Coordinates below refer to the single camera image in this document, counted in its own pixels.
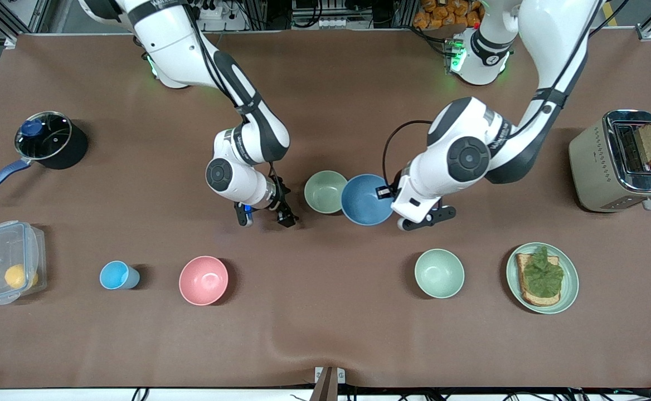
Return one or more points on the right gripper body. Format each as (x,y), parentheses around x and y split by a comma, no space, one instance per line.
(281,201)

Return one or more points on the blue bowl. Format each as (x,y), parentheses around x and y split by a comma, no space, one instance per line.
(362,200)

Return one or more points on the pale green bowl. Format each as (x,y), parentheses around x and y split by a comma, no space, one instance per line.
(439,273)
(322,192)

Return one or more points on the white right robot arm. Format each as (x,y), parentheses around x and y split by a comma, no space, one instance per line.
(236,184)

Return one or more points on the pink bowl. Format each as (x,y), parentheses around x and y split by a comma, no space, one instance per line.
(203,280)

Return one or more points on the brown table cover sheet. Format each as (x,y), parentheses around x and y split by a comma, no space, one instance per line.
(325,139)

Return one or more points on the green lettuce leaf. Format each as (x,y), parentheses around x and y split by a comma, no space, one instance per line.
(543,275)

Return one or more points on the bread slice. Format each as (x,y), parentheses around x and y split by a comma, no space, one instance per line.
(529,298)

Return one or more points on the bag of orange buns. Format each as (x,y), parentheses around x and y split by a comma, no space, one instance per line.
(442,14)

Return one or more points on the pale green plate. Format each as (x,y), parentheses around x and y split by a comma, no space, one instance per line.
(571,284)

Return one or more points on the silver toaster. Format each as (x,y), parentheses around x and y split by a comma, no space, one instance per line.
(598,178)

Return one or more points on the light blue cup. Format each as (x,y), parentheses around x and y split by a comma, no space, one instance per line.
(115,275)

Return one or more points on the white power strip with plugs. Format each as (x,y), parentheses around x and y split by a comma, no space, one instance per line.
(214,11)

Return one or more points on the yellow lemon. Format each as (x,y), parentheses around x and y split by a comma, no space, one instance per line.
(16,277)

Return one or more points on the small metal table bracket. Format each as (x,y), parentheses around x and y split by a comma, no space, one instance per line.
(319,374)

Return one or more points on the grey post under table edge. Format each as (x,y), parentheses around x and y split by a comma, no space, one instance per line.
(325,390)

